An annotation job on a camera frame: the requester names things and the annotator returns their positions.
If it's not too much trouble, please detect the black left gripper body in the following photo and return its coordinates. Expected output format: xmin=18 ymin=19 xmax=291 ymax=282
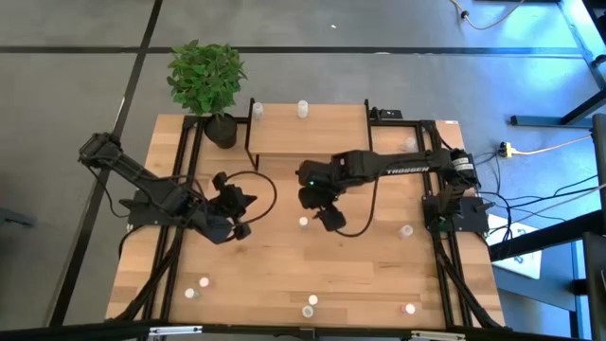
xmin=211 ymin=170 xmax=253 ymax=241

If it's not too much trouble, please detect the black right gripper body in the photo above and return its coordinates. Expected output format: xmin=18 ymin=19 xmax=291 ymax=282
xmin=298 ymin=186 xmax=348 ymax=233

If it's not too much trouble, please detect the wooden shelf with black legs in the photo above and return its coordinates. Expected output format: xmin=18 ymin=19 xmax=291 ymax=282
xmin=244 ymin=97 xmax=375 ymax=174

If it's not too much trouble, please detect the small black box device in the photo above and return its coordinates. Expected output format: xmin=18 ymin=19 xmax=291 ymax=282
xmin=370 ymin=106 xmax=404 ymax=121

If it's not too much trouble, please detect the green plant in black pot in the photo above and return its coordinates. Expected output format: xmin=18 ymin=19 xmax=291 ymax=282
xmin=165 ymin=39 xmax=249 ymax=151

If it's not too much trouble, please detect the black crossbeam with silver brackets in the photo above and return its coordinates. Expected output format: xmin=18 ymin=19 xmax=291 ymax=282
xmin=0 ymin=320 xmax=606 ymax=341

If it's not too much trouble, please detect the white printed sheet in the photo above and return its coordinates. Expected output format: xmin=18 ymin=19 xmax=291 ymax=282
xmin=486 ymin=213 xmax=544 ymax=280

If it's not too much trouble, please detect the black metal bar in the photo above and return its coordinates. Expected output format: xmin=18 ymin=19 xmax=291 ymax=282
xmin=489 ymin=207 xmax=606 ymax=263

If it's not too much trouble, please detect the dark furniture foot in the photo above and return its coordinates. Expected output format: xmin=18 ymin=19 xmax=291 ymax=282
xmin=0 ymin=206 xmax=38 ymax=228

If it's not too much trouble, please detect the black metal floor stand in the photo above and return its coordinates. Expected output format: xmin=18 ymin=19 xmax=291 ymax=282
xmin=509 ymin=87 xmax=606 ymax=128

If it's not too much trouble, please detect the grey furniture panel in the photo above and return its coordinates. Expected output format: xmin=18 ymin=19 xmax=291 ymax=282
xmin=591 ymin=112 xmax=606 ymax=207

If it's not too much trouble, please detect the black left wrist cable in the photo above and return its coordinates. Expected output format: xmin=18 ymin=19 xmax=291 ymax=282
xmin=225 ymin=170 xmax=278 ymax=224

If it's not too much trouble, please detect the beige power cable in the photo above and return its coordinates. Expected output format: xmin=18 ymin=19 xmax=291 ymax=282
xmin=513 ymin=134 xmax=594 ymax=156

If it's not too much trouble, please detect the beige floor cable black plug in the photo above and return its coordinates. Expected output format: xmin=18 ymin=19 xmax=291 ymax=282
xmin=448 ymin=0 xmax=526 ymax=31

